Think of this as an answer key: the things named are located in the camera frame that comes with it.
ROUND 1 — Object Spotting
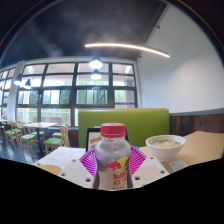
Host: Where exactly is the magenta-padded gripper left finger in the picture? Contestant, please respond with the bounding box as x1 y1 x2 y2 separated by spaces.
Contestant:
58 147 98 189

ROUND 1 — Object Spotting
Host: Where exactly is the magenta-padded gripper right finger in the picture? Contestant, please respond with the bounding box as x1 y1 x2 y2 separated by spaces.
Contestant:
129 145 170 188

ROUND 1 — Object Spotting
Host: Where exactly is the red-capped clear drink bottle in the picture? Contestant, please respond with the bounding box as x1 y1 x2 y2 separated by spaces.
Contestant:
93 122 133 190

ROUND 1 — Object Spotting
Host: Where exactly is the white printed paper sheet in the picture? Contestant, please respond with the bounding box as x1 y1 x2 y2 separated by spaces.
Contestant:
33 146 87 170

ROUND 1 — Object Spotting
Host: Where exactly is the white bowl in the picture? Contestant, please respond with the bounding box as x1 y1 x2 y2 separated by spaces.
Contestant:
145 134 187 163

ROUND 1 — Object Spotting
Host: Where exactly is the small white packet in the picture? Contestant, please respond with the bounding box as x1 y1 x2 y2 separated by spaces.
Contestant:
168 159 189 173

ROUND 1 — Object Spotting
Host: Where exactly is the green upholstered bench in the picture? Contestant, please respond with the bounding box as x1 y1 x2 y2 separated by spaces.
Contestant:
77 107 171 149

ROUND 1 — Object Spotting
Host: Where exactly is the wooden dining table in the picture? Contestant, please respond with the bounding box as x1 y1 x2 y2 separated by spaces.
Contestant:
22 121 58 152

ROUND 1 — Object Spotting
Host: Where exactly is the group of green-seated wooden chairs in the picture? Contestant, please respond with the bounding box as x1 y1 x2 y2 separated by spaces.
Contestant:
0 121 71 156

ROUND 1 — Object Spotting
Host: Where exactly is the large black-framed window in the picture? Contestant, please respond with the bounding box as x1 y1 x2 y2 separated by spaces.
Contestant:
0 61 138 126

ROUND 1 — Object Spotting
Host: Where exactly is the group of pendant lamps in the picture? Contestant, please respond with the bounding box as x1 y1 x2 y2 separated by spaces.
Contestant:
13 57 105 90

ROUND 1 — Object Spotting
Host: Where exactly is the long linear ceiling light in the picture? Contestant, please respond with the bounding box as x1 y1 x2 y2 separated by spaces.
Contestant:
84 42 171 59

